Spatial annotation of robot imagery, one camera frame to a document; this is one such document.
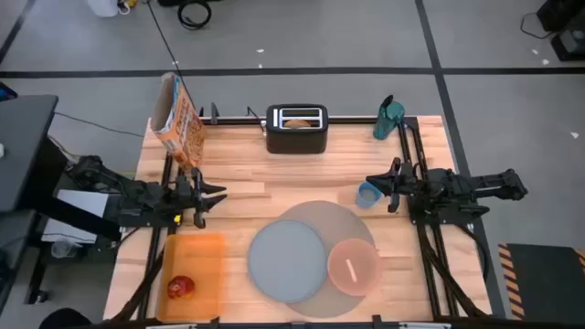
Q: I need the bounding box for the black floor box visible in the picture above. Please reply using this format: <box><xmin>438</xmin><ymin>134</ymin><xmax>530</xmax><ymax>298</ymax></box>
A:
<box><xmin>550</xmin><ymin>27</ymin><xmax>585</xmax><ymax>62</ymax></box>

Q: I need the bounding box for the hazard-striped black mat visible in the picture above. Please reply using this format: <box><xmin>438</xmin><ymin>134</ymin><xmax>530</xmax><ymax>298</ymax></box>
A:
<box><xmin>497</xmin><ymin>242</ymin><xmax>585</xmax><ymax>321</ymax></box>

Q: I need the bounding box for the black equipment case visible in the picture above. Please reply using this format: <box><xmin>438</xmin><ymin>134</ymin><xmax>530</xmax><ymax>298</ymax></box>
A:
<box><xmin>537</xmin><ymin>0</ymin><xmax>585</xmax><ymax>32</ymax></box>

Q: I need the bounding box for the thin black cable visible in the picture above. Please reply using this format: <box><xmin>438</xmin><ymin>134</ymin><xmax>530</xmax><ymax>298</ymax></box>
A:
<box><xmin>53</xmin><ymin>111</ymin><xmax>145</xmax><ymax>138</ymax></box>

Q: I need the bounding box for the coiled black cable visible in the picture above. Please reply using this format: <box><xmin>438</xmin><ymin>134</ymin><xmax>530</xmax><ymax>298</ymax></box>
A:
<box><xmin>176</xmin><ymin>0</ymin><xmax>213</xmax><ymax>31</ymax></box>

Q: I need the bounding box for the white bucket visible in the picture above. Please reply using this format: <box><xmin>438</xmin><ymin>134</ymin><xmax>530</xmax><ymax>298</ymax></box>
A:
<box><xmin>86</xmin><ymin>0</ymin><xmax>121</xmax><ymax>18</ymax></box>

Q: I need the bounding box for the toasted bagel half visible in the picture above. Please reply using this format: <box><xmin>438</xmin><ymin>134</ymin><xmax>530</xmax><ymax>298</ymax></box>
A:
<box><xmin>282</xmin><ymin>118</ymin><xmax>313</xmax><ymax>131</ymax></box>

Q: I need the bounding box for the blue plastic cup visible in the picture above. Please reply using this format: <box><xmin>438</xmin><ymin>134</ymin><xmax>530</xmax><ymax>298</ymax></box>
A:
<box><xmin>355</xmin><ymin>181</ymin><xmax>383</xmax><ymax>210</ymax></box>

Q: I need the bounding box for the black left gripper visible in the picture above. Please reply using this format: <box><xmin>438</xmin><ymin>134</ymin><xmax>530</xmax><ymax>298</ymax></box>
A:
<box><xmin>171</xmin><ymin>166</ymin><xmax>229</xmax><ymax>229</ymax></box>

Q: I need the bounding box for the grey round plate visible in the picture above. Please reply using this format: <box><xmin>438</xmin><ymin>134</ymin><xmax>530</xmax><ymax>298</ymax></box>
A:
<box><xmin>247</xmin><ymin>218</ymin><xmax>329</xmax><ymax>304</ymax></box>

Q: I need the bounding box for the white paper sheet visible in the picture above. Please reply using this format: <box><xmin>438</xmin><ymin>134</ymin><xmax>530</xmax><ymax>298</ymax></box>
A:
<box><xmin>56</xmin><ymin>188</ymin><xmax>111</xmax><ymax>219</ymax></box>

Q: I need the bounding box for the pink bowl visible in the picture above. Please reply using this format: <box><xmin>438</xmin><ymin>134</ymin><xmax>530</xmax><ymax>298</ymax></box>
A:
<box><xmin>326</xmin><ymin>238</ymin><xmax>384</xmax><ymax>297</ymax></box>

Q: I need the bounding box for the round grey placemat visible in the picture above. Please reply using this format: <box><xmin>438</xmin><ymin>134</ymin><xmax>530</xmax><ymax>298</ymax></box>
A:
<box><xmin>273</xmin><ymin>199</ymin><xmax>380</xmax><ymax>320</ymax></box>

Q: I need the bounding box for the black desk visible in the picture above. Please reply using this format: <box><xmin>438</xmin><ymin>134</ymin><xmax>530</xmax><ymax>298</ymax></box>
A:
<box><xmin>0</xmin><ymin>94</ymin><xmax>59</xmax><ymax>214</ymax></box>

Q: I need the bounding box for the orange cereal box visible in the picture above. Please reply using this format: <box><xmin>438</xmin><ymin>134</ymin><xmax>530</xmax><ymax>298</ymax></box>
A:
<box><xmin>149</xmin><ymin>71</ymin><xmax>207</xmax><ymax>169</ymax></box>

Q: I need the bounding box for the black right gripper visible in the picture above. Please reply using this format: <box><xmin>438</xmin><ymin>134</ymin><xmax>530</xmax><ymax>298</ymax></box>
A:
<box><xmin>366</xmin><ymin>157</ymin><xmax>421</xmax><ymax>214</ymax></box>

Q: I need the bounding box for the red apple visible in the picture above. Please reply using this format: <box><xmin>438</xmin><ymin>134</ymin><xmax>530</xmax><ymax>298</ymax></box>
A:
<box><xmin>166</xmin><ymin>275</ymin><xmax>197</xmax><ymax>302</ymax></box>

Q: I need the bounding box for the long black floor cable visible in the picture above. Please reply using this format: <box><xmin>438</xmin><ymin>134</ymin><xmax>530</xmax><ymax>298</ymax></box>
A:
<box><xmin>145</xmin><ymin>0</ymin><xmax>205</xmax><ymax>115</ymax></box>

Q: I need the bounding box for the teal translucent bottle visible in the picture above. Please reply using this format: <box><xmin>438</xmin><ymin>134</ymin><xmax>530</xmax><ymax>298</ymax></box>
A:
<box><xmin>372</xmin><ymin>94</ymin><xmax>407</xmax><ymax>141</ymax></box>

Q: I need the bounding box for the black two-slot toaster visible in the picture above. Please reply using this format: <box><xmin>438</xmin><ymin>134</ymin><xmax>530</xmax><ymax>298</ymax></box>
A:
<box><xmin>264</xmin><ymin>103</ymin><xmax>330</xmax><ymax>155</ymax></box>

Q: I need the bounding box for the clear plastic cup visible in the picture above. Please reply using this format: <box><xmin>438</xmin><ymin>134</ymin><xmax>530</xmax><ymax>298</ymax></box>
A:
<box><xmin>50</xmin><ymin>238</ymin><xmax>78</xmax><ymax>260</ymax></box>

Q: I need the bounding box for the black toaster cord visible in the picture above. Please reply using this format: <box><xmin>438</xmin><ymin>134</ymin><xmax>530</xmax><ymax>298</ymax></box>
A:
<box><xmin>246</xmin><ymin>106</ymin><xmax>269</xmax><ymax>134</ymax></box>

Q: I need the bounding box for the black rounded object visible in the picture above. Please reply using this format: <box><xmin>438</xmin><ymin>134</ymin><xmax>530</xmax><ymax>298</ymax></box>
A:
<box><xmin>38</xmin><ymin>307</ymin><xmax>92</xmax><ymax>329</ymax></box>

